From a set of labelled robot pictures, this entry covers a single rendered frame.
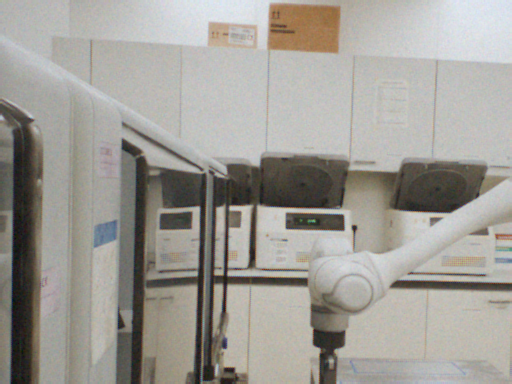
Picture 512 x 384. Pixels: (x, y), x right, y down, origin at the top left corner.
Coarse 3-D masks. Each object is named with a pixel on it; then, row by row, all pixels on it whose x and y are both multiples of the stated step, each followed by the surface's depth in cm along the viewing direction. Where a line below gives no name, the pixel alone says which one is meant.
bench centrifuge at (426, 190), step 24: (408, 168) 406; (432, 168) 406; (456, 168) 407; (480, 168) 407; (408, 192) 424; (432, 192) 426; (456, 192) 426; (408, 216) 392; (432, 216) 394; (408, 240) 386; (480, 240) 390; (432, 264) 388; (456, 264) 390; (480, 264) 391
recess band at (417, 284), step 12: (228, 276) 381; (240, 276) 382; (252, 276) 382; (264, 276) 383; (420, 288) 392; (432, 288) 393; (444, 288) 394; (456, 288) 394; (468, 288) 395; (480, 288) 396; (492, 288) 396; (504, 288) 397
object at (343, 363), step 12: (312, 360) 217; (348, 360) 219; (360, 360) 220; (372, 360) 220; (384, 360) 221; (396, 360) 221; (408, 360) 222; (420, 360) 223; (432, 360) 223; (444, 360) 224; (456, 360) 225; (312, 372) 219; (348, 372) 205; (360, 372) 205; (372, 372) 206; (384, 372) 206; (396, 372) 207; (408, 372) 207; (420, 372) 208; (432, 372) 209; (444, 372) 209; (456, 372) 210; (468, 372) 210; (480, 372) 211; (492, 372) 212
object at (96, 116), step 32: (0, 32) 111; (96, 96) 46; (96, 128) 44; (160, 128) 114; (96, 160) 45; (128, 160) 113; (192, 160) 114; (96, 192) 45; (128, 192) 113; (128, 224) 114; (128, 256) 114; (128, 288) 114; (128, 352) 115
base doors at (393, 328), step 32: (256, 288) 378; (288, 288) 380; (256, 320) 379; (288, 320) 381; (352, 320) 385; (384, 320) 387; (416, 320) 388; (448, 320) 390; (480, 320) 392; (224, 352) 379; (256, 352) 380; (288, 352) 382; (352, 352) 386; (384, 352) 388; (416, 352) 389; (448, 352) 391; (480, 352) 393
